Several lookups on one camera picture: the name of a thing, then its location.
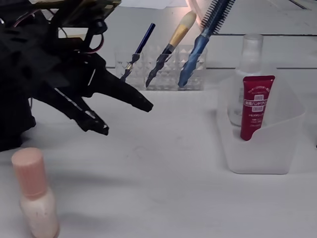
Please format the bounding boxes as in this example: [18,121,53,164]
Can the pink lotion bottle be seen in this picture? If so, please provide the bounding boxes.
[11,147,61,238]

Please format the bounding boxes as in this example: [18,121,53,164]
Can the makeup brush with gold ferrule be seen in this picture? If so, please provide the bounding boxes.
[145,10,198,88]

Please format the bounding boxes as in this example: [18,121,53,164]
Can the clear spray bottle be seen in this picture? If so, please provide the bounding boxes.
[227,33,264,128]

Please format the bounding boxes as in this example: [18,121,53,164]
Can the clear acrylic organizer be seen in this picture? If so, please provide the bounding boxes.
[114,44,208,91]

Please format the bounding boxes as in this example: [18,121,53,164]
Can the dark blue eyeliner pencil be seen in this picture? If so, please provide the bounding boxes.
[119,23,157,82]

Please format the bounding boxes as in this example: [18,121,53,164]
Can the blue round hairbrush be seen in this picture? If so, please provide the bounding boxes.
[177,0,236,88]

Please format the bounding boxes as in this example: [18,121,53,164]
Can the pale pink curved band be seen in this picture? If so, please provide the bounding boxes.
[185,0,206,33]

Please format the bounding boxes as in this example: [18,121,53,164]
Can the red hand cream tube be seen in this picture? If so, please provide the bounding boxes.
[239,75,276,141]

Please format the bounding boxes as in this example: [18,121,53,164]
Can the translucent plastic bin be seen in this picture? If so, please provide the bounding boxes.
[216,63,308,176]

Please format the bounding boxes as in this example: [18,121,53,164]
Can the red white servo wire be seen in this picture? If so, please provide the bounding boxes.
[88,32,105,54]

